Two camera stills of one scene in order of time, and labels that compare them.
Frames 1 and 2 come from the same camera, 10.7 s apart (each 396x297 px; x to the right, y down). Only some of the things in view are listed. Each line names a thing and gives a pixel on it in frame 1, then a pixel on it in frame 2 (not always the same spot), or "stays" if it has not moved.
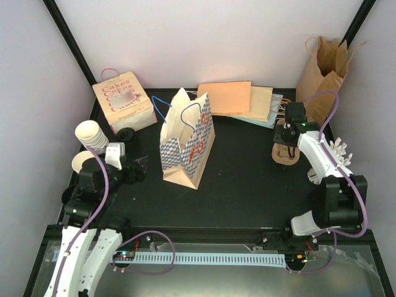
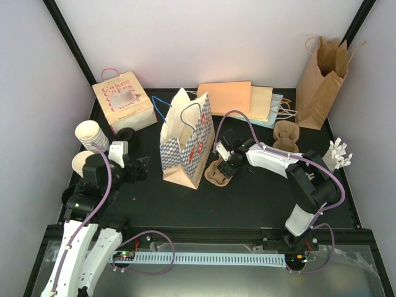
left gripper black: [140, 175] stays
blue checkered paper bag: [187, 135] stays
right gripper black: [276, 137] -> [227, 171]
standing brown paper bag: [327, 72] stays
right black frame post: [359, 19] stays
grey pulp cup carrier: [280, 153] -> [215, 176]
